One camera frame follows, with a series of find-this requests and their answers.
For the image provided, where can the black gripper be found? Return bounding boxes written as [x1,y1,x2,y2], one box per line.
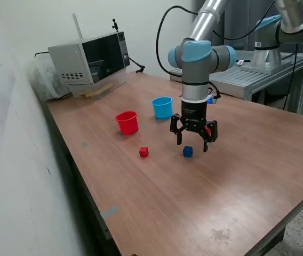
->
[170,98,218,153]

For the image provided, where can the blue cube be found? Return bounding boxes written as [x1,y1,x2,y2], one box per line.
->
[182,145,194,158]

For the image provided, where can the light blue plastic cup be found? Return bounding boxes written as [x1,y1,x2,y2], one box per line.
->
[150,96,173,120]

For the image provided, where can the red plastic cup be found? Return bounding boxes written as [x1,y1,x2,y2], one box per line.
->
[115,110,139,135]

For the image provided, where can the aluminium robot mounting table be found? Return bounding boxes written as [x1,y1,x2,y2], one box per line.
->
[169,49,303,115]

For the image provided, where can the clear plastic box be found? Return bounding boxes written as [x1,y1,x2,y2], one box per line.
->
[67,68,128,100]

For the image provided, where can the wooden sticks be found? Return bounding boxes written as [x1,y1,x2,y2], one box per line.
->
[79,82,115,98]

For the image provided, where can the long grey tape piece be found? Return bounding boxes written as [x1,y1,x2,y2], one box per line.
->
[100,205,119,220]

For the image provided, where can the dark grey curtain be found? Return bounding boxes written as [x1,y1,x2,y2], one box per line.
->
[193,0,303,105]

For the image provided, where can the silver microwave oven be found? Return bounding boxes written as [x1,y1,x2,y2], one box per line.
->
[47,31,131,86]

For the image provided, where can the white upright rod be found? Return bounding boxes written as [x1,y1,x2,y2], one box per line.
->
[73,12,84,39]

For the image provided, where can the translucent plastic bag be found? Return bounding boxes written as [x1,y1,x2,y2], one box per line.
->
[25,57,72,101]

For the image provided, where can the black arm-mounted cable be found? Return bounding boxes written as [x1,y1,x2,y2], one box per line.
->
[155,1,276,78]

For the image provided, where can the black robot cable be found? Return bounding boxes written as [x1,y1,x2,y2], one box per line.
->
[282,44,299,110]

